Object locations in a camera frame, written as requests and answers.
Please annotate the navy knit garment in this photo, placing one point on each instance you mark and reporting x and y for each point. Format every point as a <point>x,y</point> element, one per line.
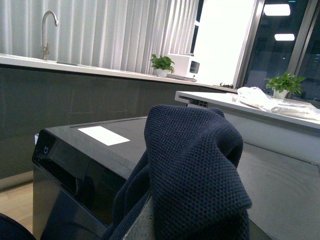
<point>186,185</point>

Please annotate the grey front-load washing machine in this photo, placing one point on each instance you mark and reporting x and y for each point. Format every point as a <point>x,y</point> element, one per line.
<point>76,179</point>

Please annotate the small potted plant left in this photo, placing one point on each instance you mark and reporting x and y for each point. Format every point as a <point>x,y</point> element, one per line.
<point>162,65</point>

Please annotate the small potted plant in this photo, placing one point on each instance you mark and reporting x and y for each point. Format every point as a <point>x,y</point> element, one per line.
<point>283,84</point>
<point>162,65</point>

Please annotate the white countertop appliance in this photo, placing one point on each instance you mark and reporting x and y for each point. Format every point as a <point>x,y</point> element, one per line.
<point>186,67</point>

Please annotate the white vertical blinds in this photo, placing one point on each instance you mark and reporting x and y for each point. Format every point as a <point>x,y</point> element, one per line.
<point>111,34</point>

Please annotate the white crumpled cloth on counter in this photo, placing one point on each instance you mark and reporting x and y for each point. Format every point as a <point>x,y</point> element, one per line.
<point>256,98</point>

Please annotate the small potted plant right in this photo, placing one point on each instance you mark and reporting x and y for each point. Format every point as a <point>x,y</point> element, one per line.
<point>283,84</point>

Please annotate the chrome gooseneck faucet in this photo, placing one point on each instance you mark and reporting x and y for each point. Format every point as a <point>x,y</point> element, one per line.
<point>45,47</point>

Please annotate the white kitchen countertop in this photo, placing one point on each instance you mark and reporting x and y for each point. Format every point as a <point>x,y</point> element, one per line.
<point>36,63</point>

